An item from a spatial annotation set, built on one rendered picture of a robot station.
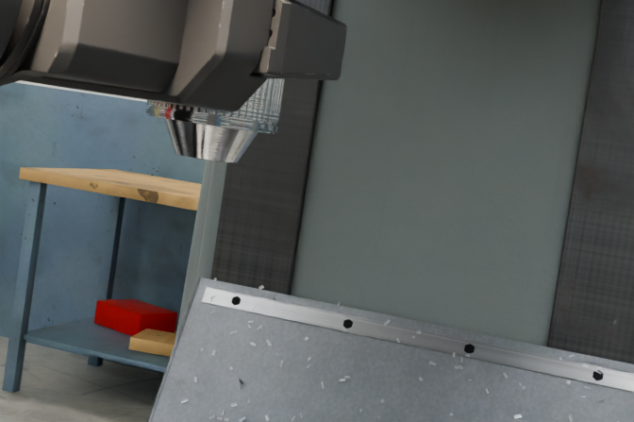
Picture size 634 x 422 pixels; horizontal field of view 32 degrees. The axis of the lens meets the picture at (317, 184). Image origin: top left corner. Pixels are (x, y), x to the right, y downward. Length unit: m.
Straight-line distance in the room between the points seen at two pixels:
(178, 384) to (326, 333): 0.11
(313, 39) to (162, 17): 0.08
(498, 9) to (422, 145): 0.10
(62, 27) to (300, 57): 0.10
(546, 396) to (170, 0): 0.47
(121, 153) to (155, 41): 4.87
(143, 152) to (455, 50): 4.42
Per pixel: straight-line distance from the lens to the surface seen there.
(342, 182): 0.77
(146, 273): 5.15
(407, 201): 0.76
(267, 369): 0.77
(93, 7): 0.31
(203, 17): 0.33
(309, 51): 0.39
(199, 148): 0.39
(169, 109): 0.38
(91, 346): 4.50
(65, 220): 5.34
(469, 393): 0.74
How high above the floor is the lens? 1.21
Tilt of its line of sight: 3 degrees down
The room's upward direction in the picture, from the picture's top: 8 degrees clockwise
